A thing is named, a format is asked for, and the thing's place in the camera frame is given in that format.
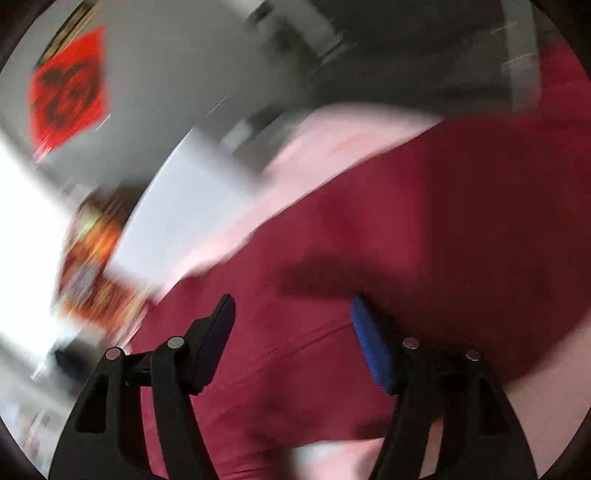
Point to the maroon puffer jacket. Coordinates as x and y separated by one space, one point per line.
415 207

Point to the red printed cardboard box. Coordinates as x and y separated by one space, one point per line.
87 267

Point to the red wall poster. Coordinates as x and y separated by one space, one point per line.
69 92

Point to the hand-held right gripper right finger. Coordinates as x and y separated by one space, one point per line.
369 341

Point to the white box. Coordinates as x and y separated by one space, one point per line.
194 207

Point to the dark mesh chair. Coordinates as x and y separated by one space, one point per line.
415 46

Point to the pink blanket with orange deer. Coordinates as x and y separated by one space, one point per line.
323 138

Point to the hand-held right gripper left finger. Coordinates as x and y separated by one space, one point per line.
217 337

